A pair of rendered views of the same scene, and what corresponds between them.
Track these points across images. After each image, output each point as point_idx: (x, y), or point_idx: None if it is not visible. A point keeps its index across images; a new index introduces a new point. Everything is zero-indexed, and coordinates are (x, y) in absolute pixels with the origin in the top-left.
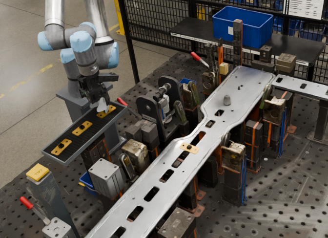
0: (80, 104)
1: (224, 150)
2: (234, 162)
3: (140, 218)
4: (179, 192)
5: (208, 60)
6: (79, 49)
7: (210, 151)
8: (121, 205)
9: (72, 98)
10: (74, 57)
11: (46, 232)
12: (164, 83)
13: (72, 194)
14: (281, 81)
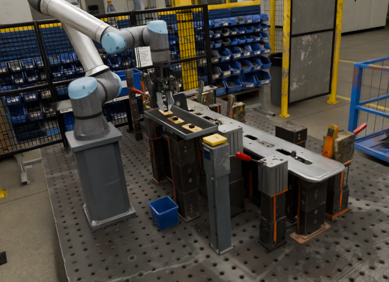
0: (117, 135)
1: (235, 109)
2: (241, 116)
3: (272, 142)
4: (257, 129)
5: (150, 87)
6: (165, 30)
7: (227, 117)
8: (253, 147)
9: (100, 138)
10: (96, 84)
11: (274, 164)
12: None
13: (158, 240)
14: (184, 93)
